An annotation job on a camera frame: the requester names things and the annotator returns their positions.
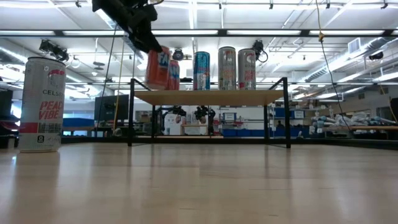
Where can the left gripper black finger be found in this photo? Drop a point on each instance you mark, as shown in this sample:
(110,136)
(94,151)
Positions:
(147,43)

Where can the red Fanta strawberry can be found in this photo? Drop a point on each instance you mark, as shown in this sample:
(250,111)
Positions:
(155,74)
(174,77)

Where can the blue silver Red Bull can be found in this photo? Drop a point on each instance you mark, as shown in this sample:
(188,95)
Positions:
(201,71)

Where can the white Celsius Peach Vibe can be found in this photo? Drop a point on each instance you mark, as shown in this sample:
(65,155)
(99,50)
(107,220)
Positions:
(37,102)
(246,71)

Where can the background black robot arm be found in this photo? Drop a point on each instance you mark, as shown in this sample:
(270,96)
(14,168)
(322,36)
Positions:
(203,113)
(175,111)

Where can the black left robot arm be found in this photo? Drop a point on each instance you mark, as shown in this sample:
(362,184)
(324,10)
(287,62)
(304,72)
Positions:
(109,9)

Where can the black monitor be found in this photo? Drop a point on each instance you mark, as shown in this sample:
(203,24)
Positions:
(112,107)

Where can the Celsius can colourful print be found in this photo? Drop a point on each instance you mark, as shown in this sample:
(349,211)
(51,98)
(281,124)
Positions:
(227,71)

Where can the black rig crossbar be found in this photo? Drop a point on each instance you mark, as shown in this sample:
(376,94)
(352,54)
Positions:
(248,32)

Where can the blue panel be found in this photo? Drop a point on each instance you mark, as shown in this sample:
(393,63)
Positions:
(75,122)

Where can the white framed sign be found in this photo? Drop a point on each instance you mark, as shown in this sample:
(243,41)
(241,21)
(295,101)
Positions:
(230,116)
(298,114)

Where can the row of blue bins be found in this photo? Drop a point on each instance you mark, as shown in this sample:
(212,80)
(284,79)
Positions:
(242,133)

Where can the dark shelving unit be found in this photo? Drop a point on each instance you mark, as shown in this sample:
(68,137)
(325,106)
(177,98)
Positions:
(6,105)

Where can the person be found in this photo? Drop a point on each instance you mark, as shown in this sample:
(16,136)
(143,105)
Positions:
(280,124)

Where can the pile of white bags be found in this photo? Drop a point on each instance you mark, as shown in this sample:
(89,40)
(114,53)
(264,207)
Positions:
(351,119)

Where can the wooden workbench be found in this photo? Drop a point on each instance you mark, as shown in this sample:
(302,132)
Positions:
(357,127)

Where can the black camera on mount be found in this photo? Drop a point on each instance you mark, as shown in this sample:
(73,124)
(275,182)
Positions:
(178,54)
(258,47)
(54,51)

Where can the wooden shelf black metal frame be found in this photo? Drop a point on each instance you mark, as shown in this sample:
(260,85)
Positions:
(211,98)

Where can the black security camera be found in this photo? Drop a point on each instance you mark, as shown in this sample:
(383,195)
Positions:
(376,56)

